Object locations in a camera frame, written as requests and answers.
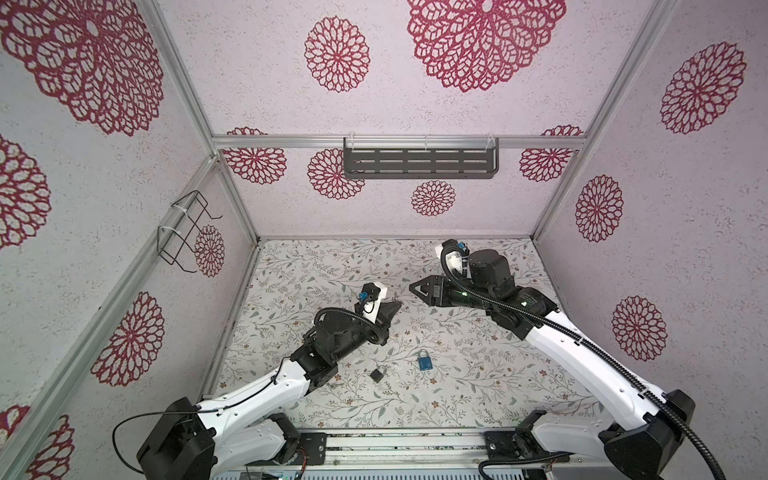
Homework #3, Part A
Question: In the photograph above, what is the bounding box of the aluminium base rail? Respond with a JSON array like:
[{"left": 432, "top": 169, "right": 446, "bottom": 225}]
[{"left": 203, "top": 425, "right": 601, "bottom": 480}]

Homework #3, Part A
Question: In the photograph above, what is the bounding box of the right black corrugated cable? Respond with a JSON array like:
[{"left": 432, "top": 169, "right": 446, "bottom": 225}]
[{"left": 439, "top": 242, "right": 728, "bottom": 480}]

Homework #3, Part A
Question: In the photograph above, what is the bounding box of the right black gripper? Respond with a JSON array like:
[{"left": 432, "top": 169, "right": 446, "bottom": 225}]
[{"left": 409, "top": 275, "right": 495, "bottom": 315}]

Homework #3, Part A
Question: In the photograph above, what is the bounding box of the blue padlock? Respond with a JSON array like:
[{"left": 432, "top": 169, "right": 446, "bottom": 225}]
[{"left": 417, "top": 350, "right": 433, "bottom": 371}]

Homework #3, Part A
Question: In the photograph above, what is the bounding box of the grey slotted wall shelf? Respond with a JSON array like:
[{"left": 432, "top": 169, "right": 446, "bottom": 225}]
[{"left": 342, "top": 137, "right": 499, "bottom": 180}]

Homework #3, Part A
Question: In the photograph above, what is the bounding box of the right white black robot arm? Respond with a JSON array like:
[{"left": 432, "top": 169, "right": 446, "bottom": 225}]
[{"left": 409, "top": 242, "right": 695, "bottom": 479}]

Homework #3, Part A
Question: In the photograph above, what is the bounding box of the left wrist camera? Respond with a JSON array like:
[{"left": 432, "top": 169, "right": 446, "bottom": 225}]
[{"left": 355, "top": 282, "right": 388, "bottom": 322}]

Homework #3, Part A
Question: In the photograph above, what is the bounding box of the black wire wall basket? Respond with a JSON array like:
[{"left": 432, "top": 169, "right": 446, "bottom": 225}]
[{"left": 155, "top": 190, "right": 226, "bottom": 278}]

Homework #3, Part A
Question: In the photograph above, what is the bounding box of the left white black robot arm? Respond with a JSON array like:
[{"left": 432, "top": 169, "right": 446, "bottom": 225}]
[{"left": 136, "top": 300, "right": 402, "bottom": 479}]

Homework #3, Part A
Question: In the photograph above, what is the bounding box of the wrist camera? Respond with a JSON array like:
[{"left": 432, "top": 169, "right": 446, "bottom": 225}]
[
  {"left": 435, "top": 239, "right": 469, "bottom": 277},
  {"left": 355, "top": 282, "right": 388, "bottom": 322}
]

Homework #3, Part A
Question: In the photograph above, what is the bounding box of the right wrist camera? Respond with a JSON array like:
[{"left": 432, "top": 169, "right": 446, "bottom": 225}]
[{"left": 435, "top": 239, "right": 469, "bottom": 277}]

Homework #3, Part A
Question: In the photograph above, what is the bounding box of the left thin black cable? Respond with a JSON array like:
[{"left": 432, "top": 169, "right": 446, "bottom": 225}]
[{"left": 111, "top": 356, "right": 292, "bottom": 475}]

